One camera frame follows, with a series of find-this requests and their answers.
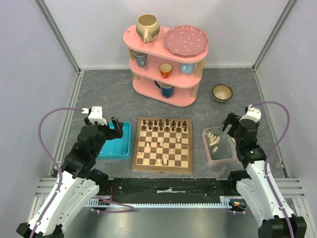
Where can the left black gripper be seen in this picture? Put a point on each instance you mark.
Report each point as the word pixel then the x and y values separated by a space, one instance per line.
pixel 117 132

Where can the orange cup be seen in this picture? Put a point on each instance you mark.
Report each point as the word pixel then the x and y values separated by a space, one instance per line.
pixel 165 70

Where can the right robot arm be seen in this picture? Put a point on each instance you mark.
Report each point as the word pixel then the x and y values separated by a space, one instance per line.
pixel 255 184

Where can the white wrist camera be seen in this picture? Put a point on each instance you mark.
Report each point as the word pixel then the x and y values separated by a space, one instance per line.
pixel 252 113
pixel 95 115

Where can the blue plastic bin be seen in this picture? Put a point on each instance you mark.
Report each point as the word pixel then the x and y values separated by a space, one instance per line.
pixel 118 149

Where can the light blue mug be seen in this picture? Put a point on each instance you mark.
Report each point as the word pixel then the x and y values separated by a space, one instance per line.
pixel 187 68

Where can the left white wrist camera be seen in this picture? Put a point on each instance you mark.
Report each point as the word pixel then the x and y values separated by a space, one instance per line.
pixel 95 115

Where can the grey-blue mug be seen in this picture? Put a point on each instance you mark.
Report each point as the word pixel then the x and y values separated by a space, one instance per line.
pixel 141 58

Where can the pink polka dot plate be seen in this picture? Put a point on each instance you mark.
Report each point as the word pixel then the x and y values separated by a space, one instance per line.
pixel 186 41

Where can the brown ceramic bowl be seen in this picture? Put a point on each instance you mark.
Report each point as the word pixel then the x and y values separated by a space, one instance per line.
pixel 222 93

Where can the wooden chess board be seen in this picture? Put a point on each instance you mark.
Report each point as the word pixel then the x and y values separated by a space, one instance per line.
pixel 166 130

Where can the beige ceramic mug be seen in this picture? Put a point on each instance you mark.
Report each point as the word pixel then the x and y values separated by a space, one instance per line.
pixel 147 27

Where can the pink clear plastic tray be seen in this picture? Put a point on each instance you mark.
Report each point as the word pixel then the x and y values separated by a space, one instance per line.
pixel 219 146

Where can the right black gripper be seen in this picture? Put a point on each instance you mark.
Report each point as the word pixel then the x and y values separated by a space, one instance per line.
pixel 233 124

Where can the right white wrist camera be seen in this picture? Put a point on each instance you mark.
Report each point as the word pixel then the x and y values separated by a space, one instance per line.
pixel 252 113

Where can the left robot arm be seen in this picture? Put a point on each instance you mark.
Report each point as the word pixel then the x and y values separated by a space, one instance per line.
pixel 77 183

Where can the pink three-tier shelf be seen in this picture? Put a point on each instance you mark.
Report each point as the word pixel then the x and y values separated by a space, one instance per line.
pixel 186 85

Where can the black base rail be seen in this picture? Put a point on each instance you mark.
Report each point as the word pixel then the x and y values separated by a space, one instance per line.
pixel 167 190

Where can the dark blue mug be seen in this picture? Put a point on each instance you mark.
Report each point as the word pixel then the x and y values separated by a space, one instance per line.
pixel 166 90

